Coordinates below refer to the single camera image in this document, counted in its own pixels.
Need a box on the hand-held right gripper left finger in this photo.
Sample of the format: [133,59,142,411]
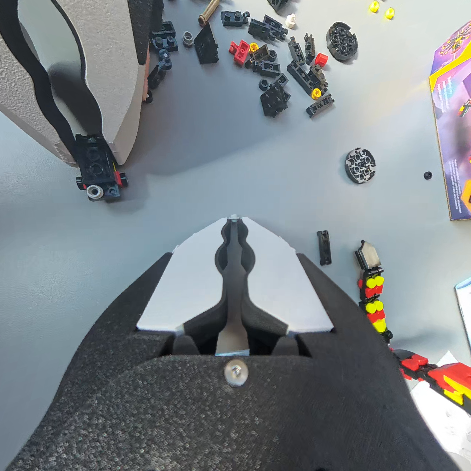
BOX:
[136,217,232,337]

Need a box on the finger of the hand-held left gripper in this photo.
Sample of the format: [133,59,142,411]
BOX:
[52,0,145,165]
[0,0,80,168]

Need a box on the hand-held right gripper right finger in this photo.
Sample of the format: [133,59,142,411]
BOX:
[237,216,335,337]

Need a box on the small black toy brick car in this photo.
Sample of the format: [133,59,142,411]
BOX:
[75,133,129,202]

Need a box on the grey desk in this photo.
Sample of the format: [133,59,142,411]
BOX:
[0,0,471,471]

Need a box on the person's left hand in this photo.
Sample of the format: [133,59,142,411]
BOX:
[142,48,152,98]

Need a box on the black long holed brick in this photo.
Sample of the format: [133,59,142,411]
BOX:
[317,230,332,266]

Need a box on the tan toy bar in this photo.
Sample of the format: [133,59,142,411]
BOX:
[198,0,221,26]

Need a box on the red yellow black brick model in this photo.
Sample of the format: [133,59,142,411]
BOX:
[354,240,471,416]

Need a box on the red clip brick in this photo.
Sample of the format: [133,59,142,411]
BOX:
[228,39,251,67]

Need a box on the worn black round toy plate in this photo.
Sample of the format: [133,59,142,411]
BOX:
[345,147,377,184]

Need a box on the pile of dark toy bricks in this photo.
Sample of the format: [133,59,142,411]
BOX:
[146,0,335,119]

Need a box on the light blue paper booklet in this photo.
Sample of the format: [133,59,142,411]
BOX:
[455,277,471,350]

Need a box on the torn white paper bag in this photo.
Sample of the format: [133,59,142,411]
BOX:
[410,351,471,465]

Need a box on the purple toy box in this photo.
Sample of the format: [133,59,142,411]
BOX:
[429,20,471,221]

